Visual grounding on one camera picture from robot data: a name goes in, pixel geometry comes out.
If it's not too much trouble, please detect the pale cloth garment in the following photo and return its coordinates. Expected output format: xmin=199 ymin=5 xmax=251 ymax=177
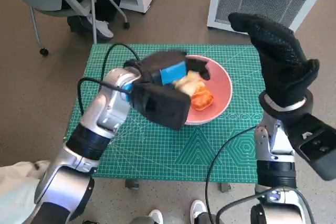
xmin=0 ymin=159 xmax=50 ymax=224

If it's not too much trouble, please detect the round toy bread bun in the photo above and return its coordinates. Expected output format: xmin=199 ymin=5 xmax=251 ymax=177
xmin=174 ymin=71 xmax=204 ymax=96

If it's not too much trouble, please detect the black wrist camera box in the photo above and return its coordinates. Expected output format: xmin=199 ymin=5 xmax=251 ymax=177
xmin=130 ymin=82 xmax=192 ymax=130
xmin=282 ymin=113 xmax=336 ymax=182

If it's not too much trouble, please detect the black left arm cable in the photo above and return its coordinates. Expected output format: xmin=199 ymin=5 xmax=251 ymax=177
xmin=78 ymin=43 xmax=141 ymax=116

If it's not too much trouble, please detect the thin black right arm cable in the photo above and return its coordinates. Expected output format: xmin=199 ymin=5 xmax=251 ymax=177
xmin=205 ymin=125 xmax=257 ymax=209

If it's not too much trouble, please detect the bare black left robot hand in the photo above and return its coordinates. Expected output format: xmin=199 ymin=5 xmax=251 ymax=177
xmin=139 ymin=50 xmax=212 ymax=86

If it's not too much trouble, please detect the seated person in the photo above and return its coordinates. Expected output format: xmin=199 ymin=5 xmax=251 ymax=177
xmin=54 ymin=0 xmax=132 ymax=41

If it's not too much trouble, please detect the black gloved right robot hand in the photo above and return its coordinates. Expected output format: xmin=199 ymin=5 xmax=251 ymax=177
xmin=227 ymin=13 xmax=320 ymax=108

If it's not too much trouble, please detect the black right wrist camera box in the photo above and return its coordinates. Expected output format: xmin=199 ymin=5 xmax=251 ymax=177
xmin=282 ymin=113 xmax=336 ymax=182

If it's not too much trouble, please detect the green cutting mat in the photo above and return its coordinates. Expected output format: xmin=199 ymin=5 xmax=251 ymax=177
xmin=67 ymin=44 xmax=264 ymax=184

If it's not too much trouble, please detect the large white grille cabinet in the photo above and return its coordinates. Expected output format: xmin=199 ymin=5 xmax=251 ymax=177
xmin=206 ymin=0 xmax=336 ymax=36

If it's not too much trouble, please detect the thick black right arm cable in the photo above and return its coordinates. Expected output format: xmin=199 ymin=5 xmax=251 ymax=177
xmin=216 ymin=188 xmax=316 ymax=224

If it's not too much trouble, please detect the white shoe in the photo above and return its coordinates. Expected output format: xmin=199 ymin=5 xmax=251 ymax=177
xmin=189 ymin=199 xmax=207 ymax=222
xmin=148 ymin=209 xmax=163 ymax=224

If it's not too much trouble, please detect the long braided toy bread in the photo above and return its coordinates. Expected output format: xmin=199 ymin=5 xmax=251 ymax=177
xmin=190 ymin=83 xmax=214 ymax=111

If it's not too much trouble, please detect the pink bowl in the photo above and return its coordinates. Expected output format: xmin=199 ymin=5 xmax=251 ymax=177
xmin=183 ymin=55 xmax=234 ymax=126

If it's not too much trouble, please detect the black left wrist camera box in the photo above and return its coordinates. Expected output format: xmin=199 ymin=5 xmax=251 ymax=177
xmin=130 ymin=82 xmax=192 ymax=130

